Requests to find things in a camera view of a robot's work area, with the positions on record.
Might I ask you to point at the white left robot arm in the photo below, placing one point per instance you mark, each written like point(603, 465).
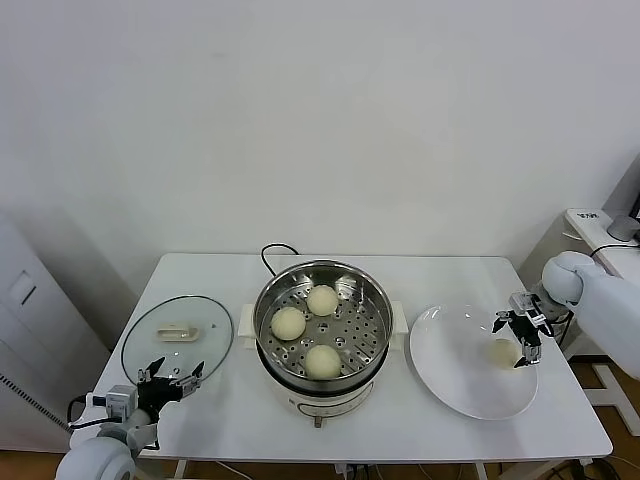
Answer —
point(97, 457)

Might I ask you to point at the monitor with grey stand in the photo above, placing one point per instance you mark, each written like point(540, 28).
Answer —
point(620, 227)

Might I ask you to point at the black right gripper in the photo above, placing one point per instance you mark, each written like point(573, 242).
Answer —
point(526, 329)

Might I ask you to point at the white power strip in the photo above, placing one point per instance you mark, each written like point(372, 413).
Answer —
point(350, 472)

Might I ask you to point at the white side desk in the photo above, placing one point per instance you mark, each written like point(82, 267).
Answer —
point(620, 250)

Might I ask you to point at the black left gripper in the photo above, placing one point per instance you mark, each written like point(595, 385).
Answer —
point(160, 396)

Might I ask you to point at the white table leg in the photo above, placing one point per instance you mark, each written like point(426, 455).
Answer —
point(179, 470)
point(480, 471)

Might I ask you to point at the perforated steel steamer basket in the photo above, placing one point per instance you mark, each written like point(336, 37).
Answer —
point(365, 330)

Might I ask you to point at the white steamed baozi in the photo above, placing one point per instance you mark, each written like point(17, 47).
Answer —
point(322, 301)
point(322, 361)
point(288, 324)
point(501, 352)

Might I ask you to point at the round glass pot lid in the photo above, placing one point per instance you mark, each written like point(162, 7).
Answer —
point(175, 334)

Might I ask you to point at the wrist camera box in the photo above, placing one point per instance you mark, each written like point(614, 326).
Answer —
point(525, 305)
point(117, 400)

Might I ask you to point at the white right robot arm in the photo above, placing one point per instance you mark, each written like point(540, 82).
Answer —
point(605, 305)

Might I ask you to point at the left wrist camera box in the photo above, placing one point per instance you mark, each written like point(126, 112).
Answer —
point(117, 400)

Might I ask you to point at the white metal cabinet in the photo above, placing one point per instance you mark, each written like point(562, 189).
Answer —
point(30, 325)

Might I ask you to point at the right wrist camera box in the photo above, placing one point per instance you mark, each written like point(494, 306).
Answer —
point(525, 305)

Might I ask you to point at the large white plate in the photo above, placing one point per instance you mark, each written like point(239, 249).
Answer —
point(450, 360)

